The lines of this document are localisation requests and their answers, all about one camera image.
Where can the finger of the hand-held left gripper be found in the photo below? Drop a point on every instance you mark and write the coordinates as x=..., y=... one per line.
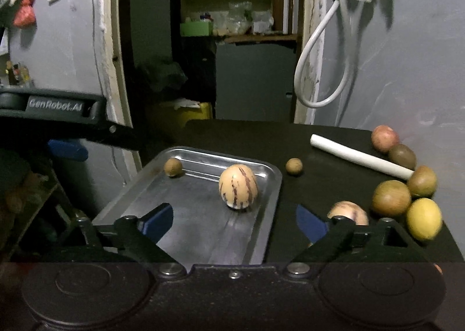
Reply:
x=67, y=149

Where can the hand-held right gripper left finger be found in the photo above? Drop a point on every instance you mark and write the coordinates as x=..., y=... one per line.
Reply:
x=160, y=220

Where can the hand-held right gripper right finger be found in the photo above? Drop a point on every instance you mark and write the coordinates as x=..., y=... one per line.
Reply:
x=310, y=224

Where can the metal tray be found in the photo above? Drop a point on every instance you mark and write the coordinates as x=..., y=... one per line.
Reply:
x=203, y=222

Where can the yellow-green pear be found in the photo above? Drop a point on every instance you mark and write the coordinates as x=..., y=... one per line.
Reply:
x=391, y=198

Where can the yellow lemon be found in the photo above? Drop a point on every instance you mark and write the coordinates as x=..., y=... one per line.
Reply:
x=424, y=220

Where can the brown-green round fruit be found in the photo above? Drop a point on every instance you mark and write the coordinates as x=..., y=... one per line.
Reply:
x=423, y=181

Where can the striped pepino melon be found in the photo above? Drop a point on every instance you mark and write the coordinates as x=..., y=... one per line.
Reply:
x=238, y=185
x=348, y=212

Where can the group of small bottles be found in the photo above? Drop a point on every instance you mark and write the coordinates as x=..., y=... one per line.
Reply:
x=18, y=75

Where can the small brown longan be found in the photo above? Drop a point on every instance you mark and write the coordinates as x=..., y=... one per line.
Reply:
x=294, y=166
x=173, y=166

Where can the dark wooden stand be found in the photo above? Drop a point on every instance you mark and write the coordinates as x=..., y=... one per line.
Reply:
x=32, y=200

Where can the white plastic tube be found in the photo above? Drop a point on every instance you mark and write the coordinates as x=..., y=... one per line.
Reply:
x=348, y=153

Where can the yellow container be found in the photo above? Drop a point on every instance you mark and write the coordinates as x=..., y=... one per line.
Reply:
x=196, y=115

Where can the dark plastic bag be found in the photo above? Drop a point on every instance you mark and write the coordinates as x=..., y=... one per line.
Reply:
x=163, y=76

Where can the reddish round fruit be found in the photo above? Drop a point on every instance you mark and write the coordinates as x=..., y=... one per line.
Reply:
x=384, y=137

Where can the brown kiwi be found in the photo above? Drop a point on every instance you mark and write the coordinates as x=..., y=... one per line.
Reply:
x=404, y=157

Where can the dark grey cabinet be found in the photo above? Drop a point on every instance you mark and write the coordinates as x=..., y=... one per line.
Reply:
x=254, y=80

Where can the green box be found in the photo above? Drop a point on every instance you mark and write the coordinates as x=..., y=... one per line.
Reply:
x=196, y=28

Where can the pile of clear plastic bags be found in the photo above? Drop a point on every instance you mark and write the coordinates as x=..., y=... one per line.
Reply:
x=239, y=18

